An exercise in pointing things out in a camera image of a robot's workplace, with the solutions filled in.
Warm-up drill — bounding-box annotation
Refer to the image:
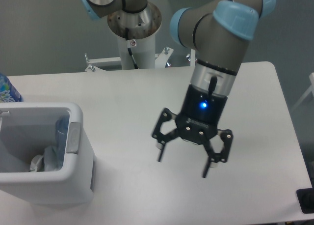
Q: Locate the black device at table edge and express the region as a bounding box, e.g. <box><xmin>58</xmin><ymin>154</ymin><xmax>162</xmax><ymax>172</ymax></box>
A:
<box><xmin>296</xmin><ymin>188</ymin><xmax>314</xmax><ymax>214</ymax></box>

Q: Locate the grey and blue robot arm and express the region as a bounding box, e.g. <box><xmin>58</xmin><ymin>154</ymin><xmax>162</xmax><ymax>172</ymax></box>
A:
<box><xmin>81</xmin><ymin>0</ymin><xmax>276</xmax><ymax>177</ymax></box>

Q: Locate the white plastic bag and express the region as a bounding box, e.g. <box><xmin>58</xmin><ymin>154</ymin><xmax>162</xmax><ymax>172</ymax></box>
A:
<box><xmin>43</xmin><ymin>145</ymin><xmax>64</xmax><ymax>171</ymax></box>

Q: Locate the white pedestal foot bracket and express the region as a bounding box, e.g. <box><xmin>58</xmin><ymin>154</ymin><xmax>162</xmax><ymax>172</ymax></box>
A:
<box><xmin>84</xmin><ymin>47</ymin><xmax>197</xmax><ymax>73</ymax></box>

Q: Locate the clear plastic bottle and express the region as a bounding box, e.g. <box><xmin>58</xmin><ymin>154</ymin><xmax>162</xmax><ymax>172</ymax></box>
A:
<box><xmin>55</xmin><ymin>115</ymin><xmax>69</xmax><ymax>169</ymax></box>

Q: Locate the white plastic trash can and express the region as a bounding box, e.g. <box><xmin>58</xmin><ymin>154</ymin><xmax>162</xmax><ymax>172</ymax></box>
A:
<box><xmin>0</xmin><ymin>103</ymin><xmax>96</xmax><ymax>204</ymax></box>

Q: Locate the trash inside the can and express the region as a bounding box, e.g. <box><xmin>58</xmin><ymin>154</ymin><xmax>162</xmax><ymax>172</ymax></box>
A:
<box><xmin>29</xmin><ymin>155</ymin><xmax>45</xmax><ymax>172</ymax></box>

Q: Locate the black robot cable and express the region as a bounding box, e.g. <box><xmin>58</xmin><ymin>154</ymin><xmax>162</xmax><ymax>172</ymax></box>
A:
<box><xmin>124</xmin><ymin>27</ymin><xmax>139</xmax><ymax>70</ymax></box>

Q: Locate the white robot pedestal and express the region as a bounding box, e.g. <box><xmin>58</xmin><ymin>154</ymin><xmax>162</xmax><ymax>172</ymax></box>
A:
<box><xmin>107</xmin><ymin>2</ymin><xmax>162</xmax><ymax>70</ymax></box>

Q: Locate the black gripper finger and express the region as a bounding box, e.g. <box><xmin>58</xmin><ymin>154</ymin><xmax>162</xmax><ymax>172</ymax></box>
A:
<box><xmin>201</xmin><ymin>129</ymin><xmax>234</xmax><ymax>178</ymax></box>
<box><xmin>152</xmin><ymin>108</ymin><xmax>179</xmax><ymax>162</ymax></box>

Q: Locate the blue labelled water bottle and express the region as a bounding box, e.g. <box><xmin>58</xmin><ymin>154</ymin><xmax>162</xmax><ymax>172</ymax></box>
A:
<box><xmin>0</xmin><ymin>73</ymin><xmax>22</xmax><ymax>103</ymax></box>

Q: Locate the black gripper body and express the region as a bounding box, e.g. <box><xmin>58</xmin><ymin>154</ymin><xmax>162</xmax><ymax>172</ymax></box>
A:
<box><xmin>175</xmin><ymin>85</ymin><xmax>228</xmax><ymax>145</ymax></box>

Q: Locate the white frame at right edge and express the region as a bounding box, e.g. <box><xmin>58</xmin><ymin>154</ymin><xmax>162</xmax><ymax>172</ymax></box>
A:
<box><xmin>291</xmin><ymin>73</ymin><xmax>314</xmax><ymax>112</ymax></box>

